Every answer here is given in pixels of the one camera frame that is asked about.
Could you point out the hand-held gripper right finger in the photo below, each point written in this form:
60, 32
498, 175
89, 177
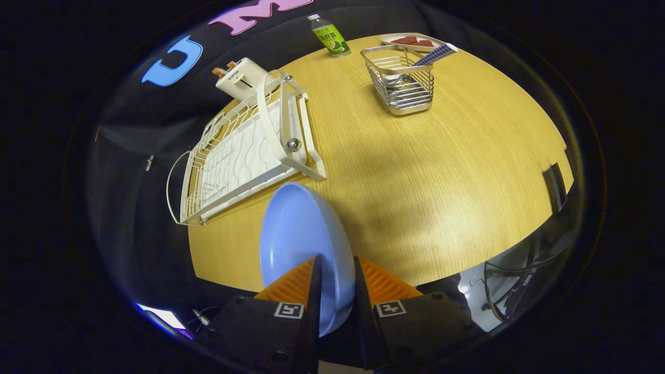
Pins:
361, 311

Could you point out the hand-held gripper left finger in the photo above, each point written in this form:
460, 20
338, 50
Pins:
313, 311

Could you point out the blue plate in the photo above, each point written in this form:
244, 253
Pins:
301, 234

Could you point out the white oval dish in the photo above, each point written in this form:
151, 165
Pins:
387, 37

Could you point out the silver clip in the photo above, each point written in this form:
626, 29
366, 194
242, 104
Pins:
149, 162

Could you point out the black chair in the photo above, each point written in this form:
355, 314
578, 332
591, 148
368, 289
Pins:
554, 184

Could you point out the white toaster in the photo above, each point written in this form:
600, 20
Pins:
244, 80

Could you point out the green label drink bottle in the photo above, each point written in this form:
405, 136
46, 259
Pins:
331, 37

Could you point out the red food piece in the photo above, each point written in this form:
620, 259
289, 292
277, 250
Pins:
425, 43
404, 39

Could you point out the red clip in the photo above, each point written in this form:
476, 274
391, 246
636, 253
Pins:
97, 133

